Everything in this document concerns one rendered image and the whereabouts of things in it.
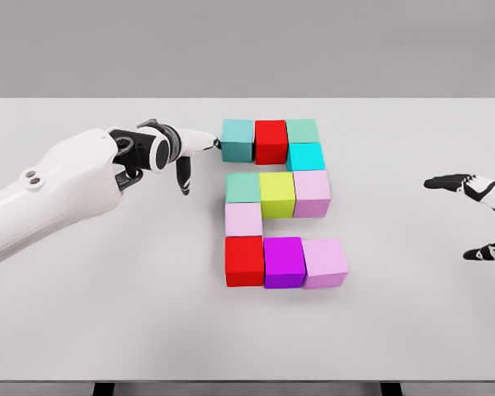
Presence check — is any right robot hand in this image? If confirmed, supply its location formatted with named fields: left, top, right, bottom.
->
left=423, top=172, right=495, bottom=262

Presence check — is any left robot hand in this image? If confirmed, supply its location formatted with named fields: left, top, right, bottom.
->
left=174, top=128, right=222, bottom=197

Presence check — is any teal cube block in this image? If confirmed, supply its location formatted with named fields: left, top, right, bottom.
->
left=220, top=118, right=256, bottom=163

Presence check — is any seafoam green cube block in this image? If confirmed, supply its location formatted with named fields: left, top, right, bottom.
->
left=285, top=118, right=321, bottom=145
left=224, top=172, right=262, bottom=205

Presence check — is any red cube block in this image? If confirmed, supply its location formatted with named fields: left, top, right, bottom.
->
left=224, top=235, right=266, bottom=288
left=253, top=120, right=290, bottom=166

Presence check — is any light pink cube block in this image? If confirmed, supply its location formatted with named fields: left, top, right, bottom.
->
left=301, top=237, right=350, bottom=290
left=224, top=201, right=265, bottom=238
left=291, top=169, right=332, bottom=219

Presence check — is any yellow-green cube block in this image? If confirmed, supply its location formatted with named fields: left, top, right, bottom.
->
left=258, top=172, right=296, bottom=220

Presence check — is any cyan cube block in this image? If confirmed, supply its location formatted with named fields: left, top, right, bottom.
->
left=285, top=142, right=328, bottom=173

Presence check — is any purple cube block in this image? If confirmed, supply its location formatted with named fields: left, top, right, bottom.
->
left=262, top=236, right=307, bottom=290

